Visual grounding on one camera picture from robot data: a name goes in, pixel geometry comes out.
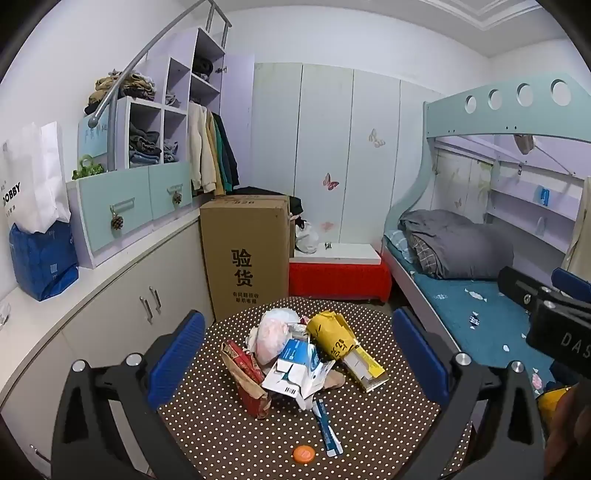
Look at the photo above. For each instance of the brown polka dot tablecloth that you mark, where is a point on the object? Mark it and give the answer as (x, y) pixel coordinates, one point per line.
(392, 438)

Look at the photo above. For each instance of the lilac bed shelf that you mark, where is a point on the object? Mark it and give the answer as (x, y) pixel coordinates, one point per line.
(517, 203)

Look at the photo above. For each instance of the white board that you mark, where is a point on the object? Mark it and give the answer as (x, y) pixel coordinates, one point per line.
(341, 253)

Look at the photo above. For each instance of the white pink plastic bag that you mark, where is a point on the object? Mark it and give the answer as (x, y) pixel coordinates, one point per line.
(272, 337)

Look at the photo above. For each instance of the green plant basket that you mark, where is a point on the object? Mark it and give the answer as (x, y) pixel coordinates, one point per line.
(87, 170)

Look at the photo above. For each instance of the light teal drawer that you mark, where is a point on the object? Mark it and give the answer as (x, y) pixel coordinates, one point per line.
(168, 182)
(115, 203)

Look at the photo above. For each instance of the red cloth covered bench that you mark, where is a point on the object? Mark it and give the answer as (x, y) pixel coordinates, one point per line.
(339, 279)

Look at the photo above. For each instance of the folded dark jeans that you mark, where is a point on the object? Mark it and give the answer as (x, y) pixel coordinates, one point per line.
(144, 147)

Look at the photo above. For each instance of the person in beige dress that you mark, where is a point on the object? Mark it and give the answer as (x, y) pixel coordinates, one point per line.
(577, 226)

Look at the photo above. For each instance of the large cardboard box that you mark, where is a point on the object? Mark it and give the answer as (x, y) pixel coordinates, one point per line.
(244, 249)

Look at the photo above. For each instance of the white wardrobe doors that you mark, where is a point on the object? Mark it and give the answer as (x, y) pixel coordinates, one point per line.
(323, 138)

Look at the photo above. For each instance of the tan hanging garment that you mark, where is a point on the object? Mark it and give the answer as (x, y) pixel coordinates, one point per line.
(214, 157)

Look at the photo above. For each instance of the dark folded clothes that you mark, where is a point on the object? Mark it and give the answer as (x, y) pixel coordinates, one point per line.
(202, 69)

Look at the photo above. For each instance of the red brown paper bag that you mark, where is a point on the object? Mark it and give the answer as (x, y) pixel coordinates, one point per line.
(244, 383)

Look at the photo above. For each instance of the white paper shopping bag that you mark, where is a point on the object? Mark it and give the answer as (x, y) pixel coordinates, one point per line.
(32, 175)

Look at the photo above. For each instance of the lilac cubby shelf unit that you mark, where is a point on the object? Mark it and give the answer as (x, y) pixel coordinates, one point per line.
(184, 78)

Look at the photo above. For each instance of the green hanging garment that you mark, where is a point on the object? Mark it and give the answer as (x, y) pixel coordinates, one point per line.
(224, 157)

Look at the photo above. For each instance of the cream hanging jacket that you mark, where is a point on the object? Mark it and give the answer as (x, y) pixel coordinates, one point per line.
(198, 147)

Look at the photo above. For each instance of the light teal bunk bed frame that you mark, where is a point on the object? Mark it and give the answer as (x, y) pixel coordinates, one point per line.
(443, 120)

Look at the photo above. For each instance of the small grey folded clothes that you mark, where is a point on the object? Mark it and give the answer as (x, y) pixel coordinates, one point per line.
(171, 99)

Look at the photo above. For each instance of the person's right forearm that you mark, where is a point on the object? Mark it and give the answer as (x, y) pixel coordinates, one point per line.
(570, 438)

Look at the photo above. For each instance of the pile of brown clothes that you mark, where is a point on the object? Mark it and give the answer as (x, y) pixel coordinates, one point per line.
(134, 85)

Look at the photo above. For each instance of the yellow pillow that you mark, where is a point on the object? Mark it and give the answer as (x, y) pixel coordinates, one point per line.
(551, 401)

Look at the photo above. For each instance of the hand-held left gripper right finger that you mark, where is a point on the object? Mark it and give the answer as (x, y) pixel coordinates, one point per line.
(420, 355)

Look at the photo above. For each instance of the grey duvet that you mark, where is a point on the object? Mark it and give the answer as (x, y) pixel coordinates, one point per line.
(461, 244)

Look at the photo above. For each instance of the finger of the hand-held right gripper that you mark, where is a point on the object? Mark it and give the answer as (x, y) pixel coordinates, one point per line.
(515, 286)
(570, 281)

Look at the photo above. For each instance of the small blue box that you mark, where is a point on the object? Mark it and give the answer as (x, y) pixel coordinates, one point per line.
(542, 195)

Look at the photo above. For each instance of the brown hanging object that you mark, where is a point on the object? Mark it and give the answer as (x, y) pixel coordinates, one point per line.
(524, 144)

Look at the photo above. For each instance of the black clothing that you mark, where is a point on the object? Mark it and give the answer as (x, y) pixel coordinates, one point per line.
(277, 191)

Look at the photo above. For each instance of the orange bottle cap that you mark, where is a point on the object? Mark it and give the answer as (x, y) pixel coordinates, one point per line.
(304, 453)

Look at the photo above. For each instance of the teal candy print bedsheet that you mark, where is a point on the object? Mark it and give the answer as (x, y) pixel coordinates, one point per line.
(480, 318)

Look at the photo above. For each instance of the white butterfly sticker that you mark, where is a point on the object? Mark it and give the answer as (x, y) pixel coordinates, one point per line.
(376, 138)

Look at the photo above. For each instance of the yellow crushed carton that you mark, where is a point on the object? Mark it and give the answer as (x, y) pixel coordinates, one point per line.
(330, 334)

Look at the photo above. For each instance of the blue shopping bag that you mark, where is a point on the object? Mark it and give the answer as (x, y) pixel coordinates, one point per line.
(44, 263)

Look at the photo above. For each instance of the blue white carton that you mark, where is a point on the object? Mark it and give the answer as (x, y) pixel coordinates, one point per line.
(298, 364)

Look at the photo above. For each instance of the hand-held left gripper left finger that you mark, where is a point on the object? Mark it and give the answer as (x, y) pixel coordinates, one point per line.
(178, 355)

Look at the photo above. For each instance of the grey metal handrail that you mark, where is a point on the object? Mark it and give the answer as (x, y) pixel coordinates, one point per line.
(138, 57)

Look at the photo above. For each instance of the light blue pillow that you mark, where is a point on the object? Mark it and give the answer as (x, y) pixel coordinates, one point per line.
(395, 244)

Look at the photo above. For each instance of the white low cabinet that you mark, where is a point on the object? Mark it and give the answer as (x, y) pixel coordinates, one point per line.
(115, 314)

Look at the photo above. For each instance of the black hanging garment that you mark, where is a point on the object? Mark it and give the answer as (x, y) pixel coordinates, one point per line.
(233, 161)

